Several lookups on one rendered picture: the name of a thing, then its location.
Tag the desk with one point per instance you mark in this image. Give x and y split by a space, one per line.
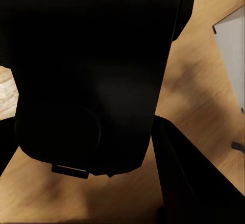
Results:
230 39

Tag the digital camera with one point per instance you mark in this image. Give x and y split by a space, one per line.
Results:
89 75

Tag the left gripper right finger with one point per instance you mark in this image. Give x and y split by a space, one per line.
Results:
194 191

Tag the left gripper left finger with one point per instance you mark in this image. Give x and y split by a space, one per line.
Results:
8 143

